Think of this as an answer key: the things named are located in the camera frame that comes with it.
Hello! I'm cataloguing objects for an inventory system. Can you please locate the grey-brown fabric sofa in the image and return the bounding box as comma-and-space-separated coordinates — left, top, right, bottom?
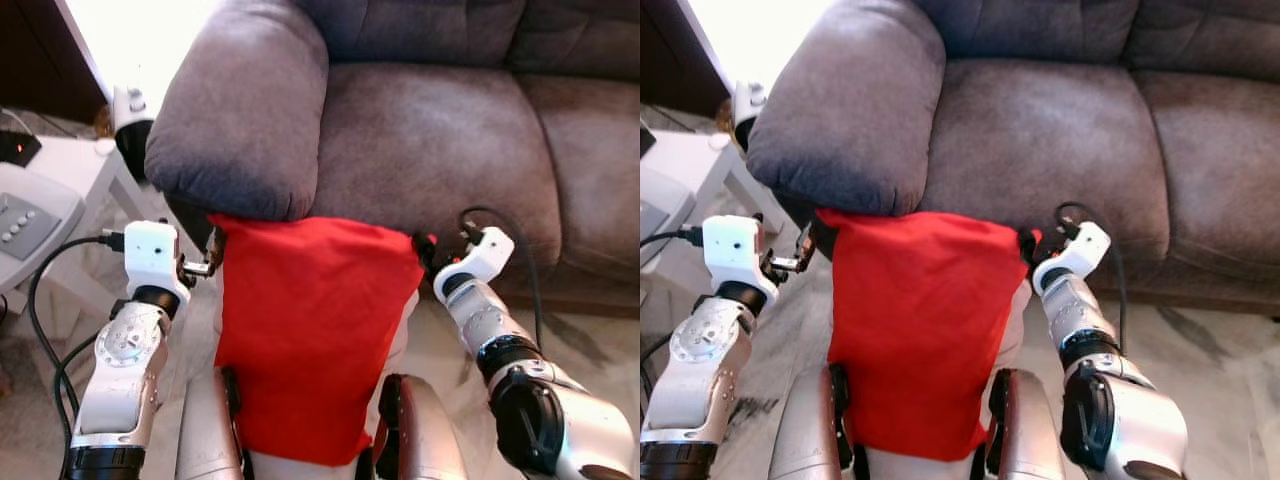
745, 0, 1280, 313
145, 0, 641, 306

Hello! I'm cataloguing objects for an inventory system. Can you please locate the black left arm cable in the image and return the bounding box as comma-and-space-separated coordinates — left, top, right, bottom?
640, 226, 706, 421
27, 232, 126, 480

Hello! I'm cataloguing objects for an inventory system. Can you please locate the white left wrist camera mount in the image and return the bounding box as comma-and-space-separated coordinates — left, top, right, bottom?
702, 215, 769, 306
125, 222, 191, 301

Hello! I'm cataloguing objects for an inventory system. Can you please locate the silver robot right leg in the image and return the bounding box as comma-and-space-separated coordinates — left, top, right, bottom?
983, 368, 1066, 480
372, 373, 469, 480

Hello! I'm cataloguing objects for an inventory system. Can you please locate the white and black device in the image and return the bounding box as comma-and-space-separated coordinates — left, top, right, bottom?
110, 85, 158, 184
732, 80, 771, 153

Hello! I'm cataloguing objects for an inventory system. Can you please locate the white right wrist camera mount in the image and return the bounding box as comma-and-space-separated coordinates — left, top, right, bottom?
1032, 222, 1113, 296
433, 228, 516, 304

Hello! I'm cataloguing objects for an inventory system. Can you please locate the silver robot leg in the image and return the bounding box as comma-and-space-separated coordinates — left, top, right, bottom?
983, 368, 1066, 480
175, 368, 246, 480
372, 373, 469, 480
768, 363, 853, 480

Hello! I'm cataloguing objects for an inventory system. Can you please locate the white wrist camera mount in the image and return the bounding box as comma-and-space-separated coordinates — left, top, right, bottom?
125, 222, 191, 301
433, 228, 516, 304
1032, 222, 1113, 296
702, 215, 769, 306

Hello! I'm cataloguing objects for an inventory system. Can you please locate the dark wooden cabinet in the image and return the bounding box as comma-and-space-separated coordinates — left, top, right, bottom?
0, 0, 111, 126
640, 0, 731, 119

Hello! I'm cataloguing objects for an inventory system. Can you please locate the silver robot left leg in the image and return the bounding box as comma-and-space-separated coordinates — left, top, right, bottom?
768, 363, 853, 480
175, 368, 246, 480

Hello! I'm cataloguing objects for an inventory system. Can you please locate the grey device with buttons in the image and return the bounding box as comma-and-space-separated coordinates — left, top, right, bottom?
0, 163, 88, 293

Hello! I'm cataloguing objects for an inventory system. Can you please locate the red pillow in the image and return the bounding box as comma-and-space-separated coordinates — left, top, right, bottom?
210, 213, 426, 468
815, 208, 1041, 463

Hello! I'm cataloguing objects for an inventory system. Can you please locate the white side table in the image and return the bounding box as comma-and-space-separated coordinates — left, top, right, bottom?
640, 128, 791, 301
0, 135, 166, 321

